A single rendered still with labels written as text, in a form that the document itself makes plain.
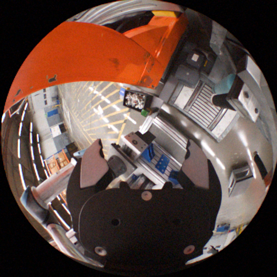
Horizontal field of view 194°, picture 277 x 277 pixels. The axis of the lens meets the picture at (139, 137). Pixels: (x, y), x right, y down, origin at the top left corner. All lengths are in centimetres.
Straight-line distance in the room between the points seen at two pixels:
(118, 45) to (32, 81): 23
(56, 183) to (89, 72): 41
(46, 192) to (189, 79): 99
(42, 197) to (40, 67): 41
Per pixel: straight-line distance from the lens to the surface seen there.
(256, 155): 50
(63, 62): 22
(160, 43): 50
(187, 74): 69
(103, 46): 26
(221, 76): 95
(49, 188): 43
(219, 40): 37
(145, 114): 47
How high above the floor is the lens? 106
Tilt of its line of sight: 48 degrees down
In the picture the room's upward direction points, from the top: 127 degrees counter-clockwise
